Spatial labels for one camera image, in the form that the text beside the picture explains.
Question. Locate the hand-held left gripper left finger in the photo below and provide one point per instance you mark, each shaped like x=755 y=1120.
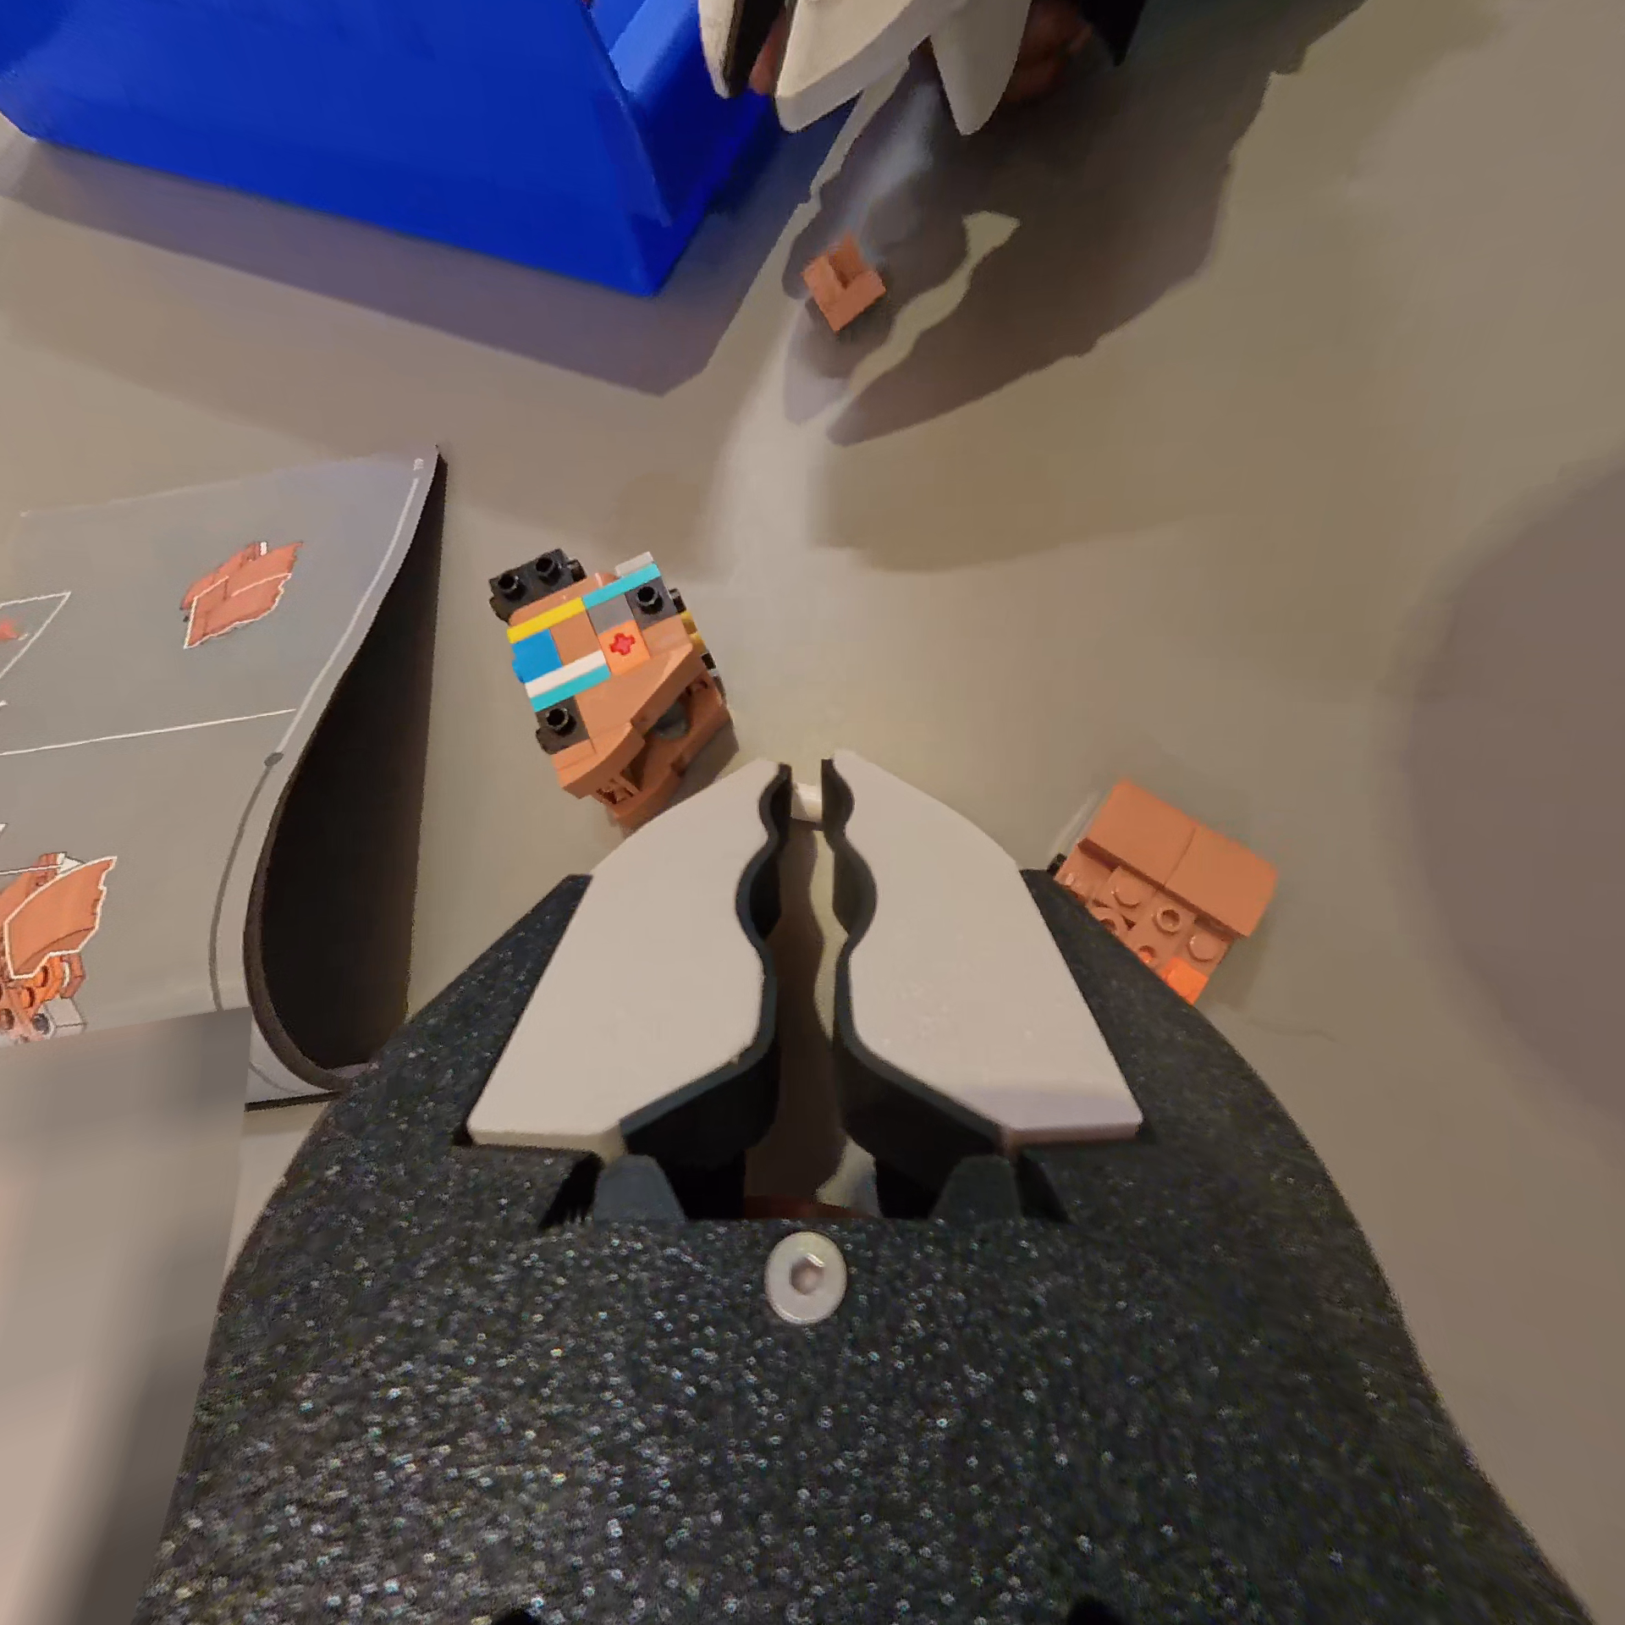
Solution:
x=636 y=991

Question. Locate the multicoloured brick model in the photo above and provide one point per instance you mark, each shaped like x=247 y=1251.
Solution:
x=611 y=687

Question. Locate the small white round brick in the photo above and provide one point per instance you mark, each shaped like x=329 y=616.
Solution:
x=808 y=804

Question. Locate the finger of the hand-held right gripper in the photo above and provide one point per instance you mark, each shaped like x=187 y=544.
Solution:
x=978 y=58
x=839 y=58

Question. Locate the large blue storage bin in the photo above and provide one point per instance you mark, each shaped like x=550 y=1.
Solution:
x=318 y=103

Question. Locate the grey instruction booklet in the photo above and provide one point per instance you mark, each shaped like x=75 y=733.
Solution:
x=154 y=712

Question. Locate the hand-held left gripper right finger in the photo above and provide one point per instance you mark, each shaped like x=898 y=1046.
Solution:
x=978 y=991

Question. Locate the small brown brick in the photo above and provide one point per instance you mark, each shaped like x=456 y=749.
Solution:
x=849 y=296

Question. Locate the brown brick assembly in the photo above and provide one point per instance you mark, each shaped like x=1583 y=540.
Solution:
x=1181 y=864

